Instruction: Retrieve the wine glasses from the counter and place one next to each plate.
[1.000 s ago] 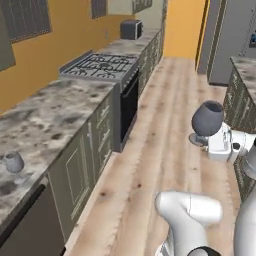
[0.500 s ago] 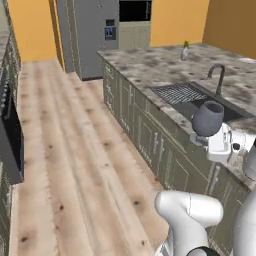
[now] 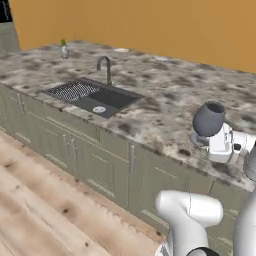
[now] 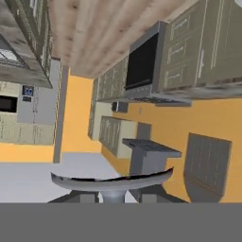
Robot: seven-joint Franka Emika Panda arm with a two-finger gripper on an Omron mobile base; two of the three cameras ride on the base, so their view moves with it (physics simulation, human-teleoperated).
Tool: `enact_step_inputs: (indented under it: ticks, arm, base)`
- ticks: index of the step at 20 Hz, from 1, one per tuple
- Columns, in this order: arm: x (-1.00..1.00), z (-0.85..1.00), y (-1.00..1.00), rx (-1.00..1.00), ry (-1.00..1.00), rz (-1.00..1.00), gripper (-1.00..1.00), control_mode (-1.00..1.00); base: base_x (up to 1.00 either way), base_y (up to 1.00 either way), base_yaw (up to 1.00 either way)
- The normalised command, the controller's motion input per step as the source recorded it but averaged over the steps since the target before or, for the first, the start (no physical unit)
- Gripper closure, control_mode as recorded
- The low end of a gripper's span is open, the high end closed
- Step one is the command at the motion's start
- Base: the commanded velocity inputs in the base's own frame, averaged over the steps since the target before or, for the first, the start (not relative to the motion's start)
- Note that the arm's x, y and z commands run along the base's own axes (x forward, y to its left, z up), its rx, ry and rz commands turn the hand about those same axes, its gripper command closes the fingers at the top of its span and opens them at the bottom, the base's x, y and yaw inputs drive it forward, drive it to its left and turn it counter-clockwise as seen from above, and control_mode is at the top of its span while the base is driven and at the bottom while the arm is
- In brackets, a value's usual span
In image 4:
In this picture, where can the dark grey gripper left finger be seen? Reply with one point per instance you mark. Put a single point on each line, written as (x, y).
(88, 198)

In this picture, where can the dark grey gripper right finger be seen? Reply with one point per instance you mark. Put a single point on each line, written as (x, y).
(148, 197)

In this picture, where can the small grey counter appliance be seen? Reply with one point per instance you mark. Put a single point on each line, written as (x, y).
(119, 107)

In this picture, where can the grey extractor hood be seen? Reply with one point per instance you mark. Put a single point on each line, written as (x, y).
(151, 151)

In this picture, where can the cream cupboards around fridge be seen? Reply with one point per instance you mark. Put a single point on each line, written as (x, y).
(25, 134)

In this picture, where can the grey hob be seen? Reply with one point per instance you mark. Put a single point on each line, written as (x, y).
(164, 99)

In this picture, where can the grey fridge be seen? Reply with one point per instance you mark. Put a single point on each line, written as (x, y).
(41, 104)

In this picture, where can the olive green cupboards beside oven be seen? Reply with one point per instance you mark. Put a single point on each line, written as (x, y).
(110, 82)

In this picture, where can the black microwave oven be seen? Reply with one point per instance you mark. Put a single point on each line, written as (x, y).
(8, 104)

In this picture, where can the oven with black door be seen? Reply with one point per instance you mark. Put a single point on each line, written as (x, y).
(143, 60)

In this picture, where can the olive green base cupboards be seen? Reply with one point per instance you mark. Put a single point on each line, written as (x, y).
(204, 41)

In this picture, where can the olive green island cupboards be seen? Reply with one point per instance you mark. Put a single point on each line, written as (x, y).
(34, 34)

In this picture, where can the grey wall cupboard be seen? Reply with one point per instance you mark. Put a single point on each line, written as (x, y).
(206, 167)

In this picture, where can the olive green wall cupboards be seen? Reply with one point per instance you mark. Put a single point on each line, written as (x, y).
(113, 135)

